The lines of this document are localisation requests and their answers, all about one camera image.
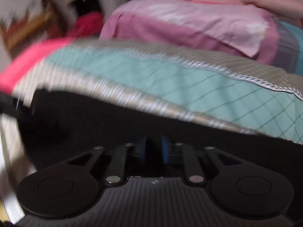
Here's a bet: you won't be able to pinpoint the patterned teal and beige blanket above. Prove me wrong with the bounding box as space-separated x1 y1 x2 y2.
12 39 303 145

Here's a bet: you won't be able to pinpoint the pink pillow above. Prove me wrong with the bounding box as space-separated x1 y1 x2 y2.
240 0 303 23

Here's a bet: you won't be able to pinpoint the black pants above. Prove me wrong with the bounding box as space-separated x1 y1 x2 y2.
0 87 303 179

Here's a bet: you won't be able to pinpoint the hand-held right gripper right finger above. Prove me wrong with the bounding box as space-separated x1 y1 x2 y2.
160 137 242 186

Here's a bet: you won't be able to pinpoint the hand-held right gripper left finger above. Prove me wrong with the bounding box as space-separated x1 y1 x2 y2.
68 136 148 186

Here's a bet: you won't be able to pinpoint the pink bed sheet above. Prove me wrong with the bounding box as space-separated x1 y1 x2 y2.
0 37 80 94

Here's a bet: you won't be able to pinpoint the pink floral folded quilt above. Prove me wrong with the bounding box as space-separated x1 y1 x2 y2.
99 0 280 65

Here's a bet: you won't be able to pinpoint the stack of red clothes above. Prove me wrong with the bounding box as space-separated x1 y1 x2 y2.
67 12 105 39

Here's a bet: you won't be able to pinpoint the teal and grey striped quilt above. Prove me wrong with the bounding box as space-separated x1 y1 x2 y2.
272 20 303 76

